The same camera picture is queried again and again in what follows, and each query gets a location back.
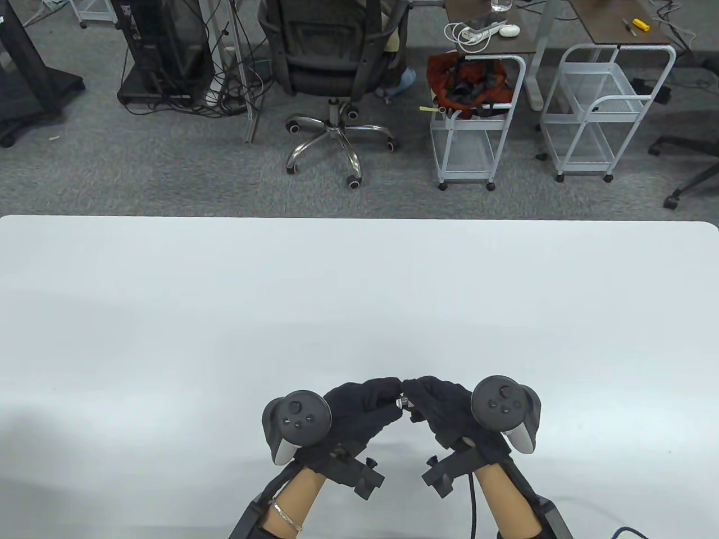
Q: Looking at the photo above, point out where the person's left hand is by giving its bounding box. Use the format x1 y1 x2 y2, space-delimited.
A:
292 377 405 476

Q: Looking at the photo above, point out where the person's right hand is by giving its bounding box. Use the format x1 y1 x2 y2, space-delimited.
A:
402 376 515 467

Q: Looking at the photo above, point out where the person's left forearm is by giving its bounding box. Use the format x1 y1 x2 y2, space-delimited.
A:
263 467 327 539

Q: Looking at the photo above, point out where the person's right forearm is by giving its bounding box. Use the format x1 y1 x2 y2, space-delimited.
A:
473 462 543 539

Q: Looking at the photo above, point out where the black forearm sensor box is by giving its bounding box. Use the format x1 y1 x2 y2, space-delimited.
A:
532 497 572 539
229 495 274 539

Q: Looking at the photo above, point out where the black VR controller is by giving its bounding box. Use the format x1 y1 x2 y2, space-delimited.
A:
471 376 543 454
261 390 333 465

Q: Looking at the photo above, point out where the white cart holding bag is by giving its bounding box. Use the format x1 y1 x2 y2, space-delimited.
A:
430 53 527 191

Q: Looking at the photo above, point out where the red bag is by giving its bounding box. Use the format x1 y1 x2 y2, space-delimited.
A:
427 51 515 120

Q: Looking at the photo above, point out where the black chair base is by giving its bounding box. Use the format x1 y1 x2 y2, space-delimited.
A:
648 135 719 210

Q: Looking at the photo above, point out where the black mesh office chair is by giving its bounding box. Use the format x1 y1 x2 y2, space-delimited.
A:
257 0 409 189

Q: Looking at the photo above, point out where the white desk leg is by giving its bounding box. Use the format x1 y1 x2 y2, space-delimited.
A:
525 0 562 111

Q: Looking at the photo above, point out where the brown desk with power strip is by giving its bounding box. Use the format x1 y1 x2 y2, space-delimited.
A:
443 0 539 56

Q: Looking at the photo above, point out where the black power adapter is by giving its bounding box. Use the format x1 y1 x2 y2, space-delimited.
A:
629 77 672 105

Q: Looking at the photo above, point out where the white power strip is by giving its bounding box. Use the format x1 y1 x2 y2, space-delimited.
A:
445 20 508 54

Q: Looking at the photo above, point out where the brown desk with tools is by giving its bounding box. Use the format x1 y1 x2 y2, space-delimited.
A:
567 0 675 45

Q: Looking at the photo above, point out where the black computer tower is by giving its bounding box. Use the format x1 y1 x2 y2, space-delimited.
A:
110 0 217 106

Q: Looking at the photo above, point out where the black rolling stand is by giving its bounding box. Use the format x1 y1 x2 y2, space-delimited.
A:
0 0 86 149

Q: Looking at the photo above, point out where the small white cart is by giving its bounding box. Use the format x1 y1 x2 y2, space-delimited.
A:
70 0 119 29

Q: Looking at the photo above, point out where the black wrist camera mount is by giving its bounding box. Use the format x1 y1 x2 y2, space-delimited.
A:
421 446 479 499
329 446 387 500

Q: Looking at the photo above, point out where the silver bracelet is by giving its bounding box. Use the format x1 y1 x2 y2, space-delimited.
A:
272 500 304 532

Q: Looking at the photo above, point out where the silver metal frame post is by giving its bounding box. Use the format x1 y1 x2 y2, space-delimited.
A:
199 0 262 144

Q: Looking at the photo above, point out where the tangled black cable bundle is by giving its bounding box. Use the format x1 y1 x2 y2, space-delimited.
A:
121 0 276 118

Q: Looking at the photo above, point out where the empty white wire cart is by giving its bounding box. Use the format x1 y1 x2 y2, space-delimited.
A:
539 44 677 184

